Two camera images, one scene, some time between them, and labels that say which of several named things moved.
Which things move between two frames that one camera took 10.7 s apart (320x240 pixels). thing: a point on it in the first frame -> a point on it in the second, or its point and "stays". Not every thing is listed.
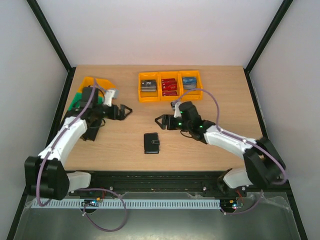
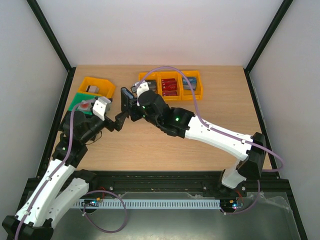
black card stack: (148, 85) stays
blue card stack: (189, 82) stays
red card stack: (169, 87) stays
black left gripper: (121, 117) -> (118, 123)
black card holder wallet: (151, 143) -> (124, 100)
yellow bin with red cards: (170, 74) stays
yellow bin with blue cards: (190, 79) stays
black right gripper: (169, 122) -> (133, 108)
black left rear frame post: (51, 35) stays
